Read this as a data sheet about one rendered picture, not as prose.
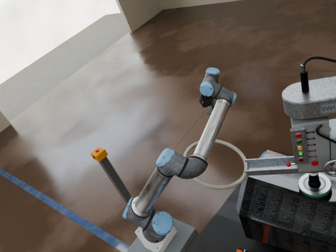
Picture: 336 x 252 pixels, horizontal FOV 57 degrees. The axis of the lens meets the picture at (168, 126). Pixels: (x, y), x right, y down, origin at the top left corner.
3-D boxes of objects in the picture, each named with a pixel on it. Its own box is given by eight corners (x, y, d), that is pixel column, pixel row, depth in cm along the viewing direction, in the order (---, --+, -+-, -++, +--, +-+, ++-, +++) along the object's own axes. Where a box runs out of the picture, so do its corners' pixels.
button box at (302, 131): (308, 160, 198) (304, 126, 182) (308, 163, 196) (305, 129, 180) (294, 161, 201) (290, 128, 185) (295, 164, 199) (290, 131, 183)
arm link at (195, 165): (202, 184, 164) (240, 90, 195) (181, 173, 164) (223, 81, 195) (195, 189, 175) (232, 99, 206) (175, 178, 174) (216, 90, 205)
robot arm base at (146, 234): (157, 248, 222) (160, 247, 214) (136, 231, 224) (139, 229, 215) (171, 227, 232) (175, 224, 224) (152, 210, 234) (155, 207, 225)
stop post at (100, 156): (138, 205, 386) (99, 142, 325) (149, 212, 373) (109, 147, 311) (127, 217, 377) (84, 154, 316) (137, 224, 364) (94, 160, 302)
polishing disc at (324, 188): (293, 178, 235) (293, 177, 234) (321, 169, 232) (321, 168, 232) (307, 200, 217) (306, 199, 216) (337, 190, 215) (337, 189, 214)
